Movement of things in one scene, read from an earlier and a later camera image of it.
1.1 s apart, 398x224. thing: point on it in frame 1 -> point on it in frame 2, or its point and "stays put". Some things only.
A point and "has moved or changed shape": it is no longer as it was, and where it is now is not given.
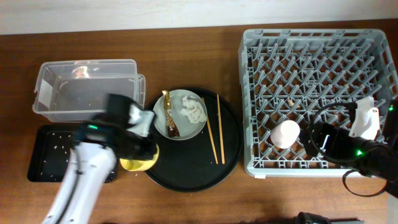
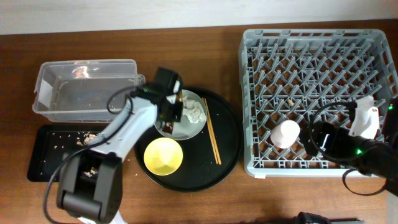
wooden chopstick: x=221 y=132 -> x=212 y=130
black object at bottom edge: x=304 y=218 stays put
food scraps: x=67 y=161 has moved or changed shape
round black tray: x=204 y=162 stays put
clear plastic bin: x=77 y=90 stays put
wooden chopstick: x=210 y=129 stays put
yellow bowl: x=140 y=165 -> x=163 y=156
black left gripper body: x=133 y=145 -> x=176 y=114
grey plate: x=186 y=130 stays put
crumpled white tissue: x=194 y=111 stays put
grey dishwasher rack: x=291 y=75 stays put
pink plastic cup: x=284 y=134 stays put
